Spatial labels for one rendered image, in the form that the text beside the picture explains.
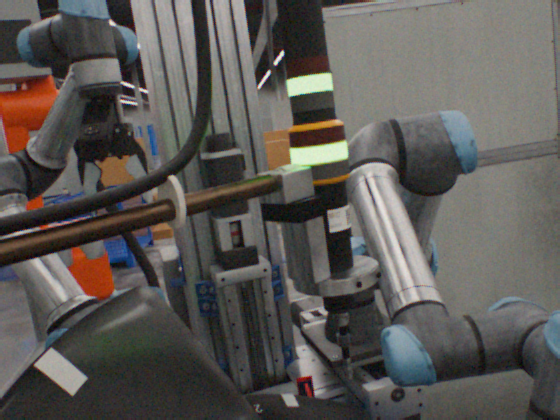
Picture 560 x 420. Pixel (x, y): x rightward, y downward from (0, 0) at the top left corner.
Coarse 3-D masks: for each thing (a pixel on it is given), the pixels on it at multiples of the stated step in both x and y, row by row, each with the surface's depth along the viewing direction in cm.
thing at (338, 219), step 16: (320, 192) 40; (336, 192) 40; (336, 208) 40; (336, 224) 40; (336, 240) 40; (336, 256) 41; (352, 256) 42; (336, 272) 41; (336, 304) 42; (352, 304) 42
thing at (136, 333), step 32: (96, 320) 39; (128, 320) 40; (160, 320) 42; (64, 352) 36; (96, 352) 37; (128, 352) 39; (160, 352) 40; (192, 352) 42; (32, 384) 33; (96, 384) 36; (128, 384) 37; (160, 384) 38; (192, 384) 40; (224, 384) 41; (0, 416) 31; (32, 416) 32; (64, 416) 33; (96, 416) 34; (128, 416) 35; (160, 416) 37; (192, 416) 38; (224, 416) 40; (256, 416) 41
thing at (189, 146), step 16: (192, 0) 33; (192, 16) 33; (208, 32) 33; (208, 48) 33; (208, 64) 33; (208, 80) 33; (208, 96) 33; (208, 112) 33; (192, 128) 33; (192, 144) 33; (176, 160) 32; (144, 176) 31; (160, 176) 31; (112, 192) 29; (128, 192) 30; (144, 192) 31; (160, 192) 33; (176, 192) 31; (48, 208) 27; (64, 208) 28; (80, 208) 28; (96, 208) 29; (176, 208) 32; (0, 224) 26; (16, 224) 26; (32, 224) 27; (48, 224) 27; (176, 224) 32
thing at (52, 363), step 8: (48, 352) 35; (56, 352) 35; (40, 360) 34; (48, 360) 35; (56, 360) 35; (64, 360) 35; (40, 368) 34; (48, 368) 34; (56, 368) 35; (64, 368) 35; (72, 368) 35; (56, 376) 34; (64, 376) 35; (72, 376) 35; (80, 376) 35; (64, 384) 34; (72, 384) 35; (80, 384) 35; (72, 392) 34
